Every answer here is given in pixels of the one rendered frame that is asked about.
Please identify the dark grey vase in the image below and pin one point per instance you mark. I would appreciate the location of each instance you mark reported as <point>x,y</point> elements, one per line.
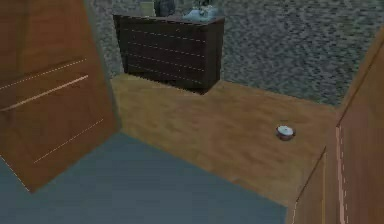
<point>164,6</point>

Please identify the brown wooden room door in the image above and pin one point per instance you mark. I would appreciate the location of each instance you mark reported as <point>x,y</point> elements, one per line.
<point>50,86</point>

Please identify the pale green box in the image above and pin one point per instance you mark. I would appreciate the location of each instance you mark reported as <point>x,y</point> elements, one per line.
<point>146,8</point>

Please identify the light blue dish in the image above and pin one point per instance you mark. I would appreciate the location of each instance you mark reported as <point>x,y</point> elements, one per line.
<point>200,13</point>

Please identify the small round red white object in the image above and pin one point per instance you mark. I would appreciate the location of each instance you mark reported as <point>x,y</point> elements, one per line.
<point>285,132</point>

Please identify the dark brown chest of drawers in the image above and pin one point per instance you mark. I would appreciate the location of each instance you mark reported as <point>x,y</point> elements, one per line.
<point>170,50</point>

